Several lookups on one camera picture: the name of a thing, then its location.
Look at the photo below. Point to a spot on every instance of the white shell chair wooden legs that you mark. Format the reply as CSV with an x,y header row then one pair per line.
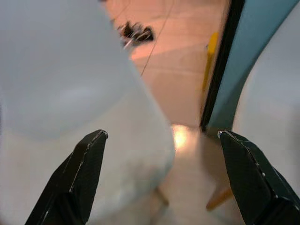
x,y
272,98
70,82

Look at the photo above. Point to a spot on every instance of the yellow stick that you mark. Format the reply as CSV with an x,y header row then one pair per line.
x,y
209,58

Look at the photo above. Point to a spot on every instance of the black clutter on floor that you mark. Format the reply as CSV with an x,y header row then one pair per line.
x,y
138,31

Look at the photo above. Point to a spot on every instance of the teal panel with black edge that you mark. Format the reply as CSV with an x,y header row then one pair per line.
x,y
243,47

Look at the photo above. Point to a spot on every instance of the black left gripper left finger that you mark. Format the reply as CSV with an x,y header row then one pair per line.
x,y
79,178

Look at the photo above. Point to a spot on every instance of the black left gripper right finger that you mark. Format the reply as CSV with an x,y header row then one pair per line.
x,y
255,185

